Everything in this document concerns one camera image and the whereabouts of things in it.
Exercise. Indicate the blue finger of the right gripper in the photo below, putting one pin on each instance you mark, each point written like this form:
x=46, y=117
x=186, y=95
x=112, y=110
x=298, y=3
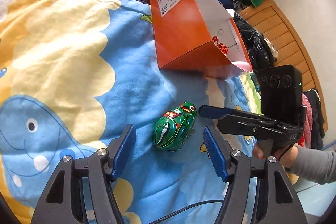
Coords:
x=237, y=125
x=213, y=112

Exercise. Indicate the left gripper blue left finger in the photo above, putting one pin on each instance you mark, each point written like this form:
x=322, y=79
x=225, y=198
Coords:
x=62, y=200

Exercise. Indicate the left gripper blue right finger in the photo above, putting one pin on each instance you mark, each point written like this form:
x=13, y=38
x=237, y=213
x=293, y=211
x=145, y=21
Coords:
x=275, y=199

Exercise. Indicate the green tin frog toy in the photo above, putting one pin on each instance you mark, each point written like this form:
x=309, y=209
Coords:
x=173, y=129

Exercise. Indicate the pink round toy case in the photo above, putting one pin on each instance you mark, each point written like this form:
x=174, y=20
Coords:
x=243, y=65

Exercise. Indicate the red embroidered tassel pouch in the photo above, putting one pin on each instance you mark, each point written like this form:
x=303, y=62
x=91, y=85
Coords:
x=220, y=45

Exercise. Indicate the grey sleeved right forearm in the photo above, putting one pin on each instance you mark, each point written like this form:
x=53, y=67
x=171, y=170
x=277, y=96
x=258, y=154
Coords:
x=314, y=165

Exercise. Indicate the person right hand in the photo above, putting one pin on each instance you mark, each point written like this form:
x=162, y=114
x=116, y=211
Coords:
x=286, y=156

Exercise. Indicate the wooden headboard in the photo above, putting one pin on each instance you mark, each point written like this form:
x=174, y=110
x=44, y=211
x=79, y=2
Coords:
x=269, y=20

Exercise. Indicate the orange cardboard shoe box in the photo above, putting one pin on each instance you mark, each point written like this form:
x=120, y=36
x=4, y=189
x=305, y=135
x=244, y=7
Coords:
x=183, y=32

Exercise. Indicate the cartoon sea blanket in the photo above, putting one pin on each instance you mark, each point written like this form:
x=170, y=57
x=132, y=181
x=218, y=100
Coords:
x=74, y=73

